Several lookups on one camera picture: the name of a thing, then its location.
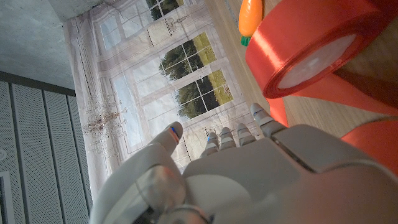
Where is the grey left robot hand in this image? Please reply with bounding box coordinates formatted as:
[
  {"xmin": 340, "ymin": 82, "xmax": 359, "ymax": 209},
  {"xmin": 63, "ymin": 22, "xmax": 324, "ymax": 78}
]
[{"xmin": 88, "ymin": 103, "xmax": 398, "ymax": 224}]

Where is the orange ribbon with roll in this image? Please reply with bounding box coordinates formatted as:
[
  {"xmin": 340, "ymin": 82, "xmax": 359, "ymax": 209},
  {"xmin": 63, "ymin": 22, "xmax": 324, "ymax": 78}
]
[{"xmin": 244, "ymin": 0, "xmax": 398, "ymax": 177}]

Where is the orange toy carrot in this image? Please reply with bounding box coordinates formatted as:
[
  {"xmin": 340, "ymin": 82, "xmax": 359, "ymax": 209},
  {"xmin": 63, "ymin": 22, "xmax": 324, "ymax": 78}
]
[{"xmin": 238, "ymin": 0, "xmax": 264, "ymax": 47}]

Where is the printed window backdrop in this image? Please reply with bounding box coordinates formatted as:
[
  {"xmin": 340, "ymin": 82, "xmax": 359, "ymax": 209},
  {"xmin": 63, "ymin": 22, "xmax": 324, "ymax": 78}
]
[{"xmin": 63, "ymin": 0, "xmax": 268, "ymax": 200}]

